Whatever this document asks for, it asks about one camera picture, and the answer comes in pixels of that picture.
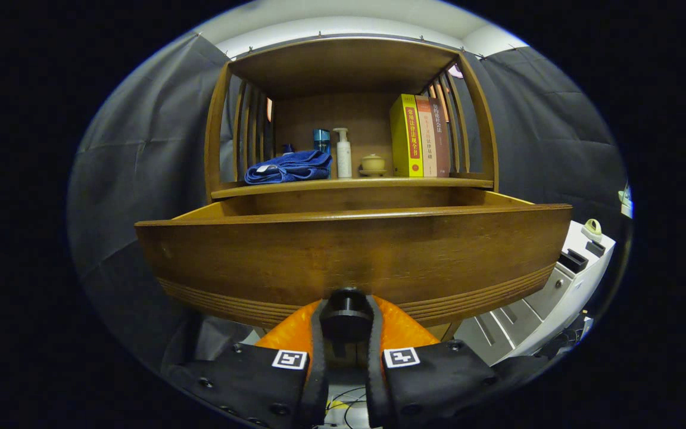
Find wooden countertop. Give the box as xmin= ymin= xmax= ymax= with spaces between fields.
xmin=211 ymin=176 xmax=494 ymax=200

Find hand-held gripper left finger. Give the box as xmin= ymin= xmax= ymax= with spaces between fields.
xmin=167 ymin=296 xmax=332 ymax=428

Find brown book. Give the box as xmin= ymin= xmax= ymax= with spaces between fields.
xmin=429 ymin=98 xmax=451 ymax=178

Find white pump bottle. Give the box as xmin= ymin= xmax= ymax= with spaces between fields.
xmin=333 ymin=128 xmax=353 ymax=179

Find white drawer unit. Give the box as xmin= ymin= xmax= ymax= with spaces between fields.
xmin=453 ymin=220 xmax=616 ymax=365

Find yellow book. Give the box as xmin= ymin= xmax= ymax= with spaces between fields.
xmin=389 ymin=94 xmax=425 ymax=178

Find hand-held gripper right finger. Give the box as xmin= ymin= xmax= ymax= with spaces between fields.
xmin=366 ymin=295 xmax=549 ymax=428

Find wooden cabinet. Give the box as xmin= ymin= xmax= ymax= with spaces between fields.
xmin=203 ymin=37 xmax=500 ymax=343

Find blue folded towel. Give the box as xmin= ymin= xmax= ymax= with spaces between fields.
xmin=244 ymin=150 xmax=333 ymax=185

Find small black box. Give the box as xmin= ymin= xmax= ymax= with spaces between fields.
xmin=559 ymin=249 xmax=589 ymax=273

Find wooden drawer with black knob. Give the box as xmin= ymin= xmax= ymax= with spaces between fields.
xmin=135 ymin=189 xmax=574 ymax=358

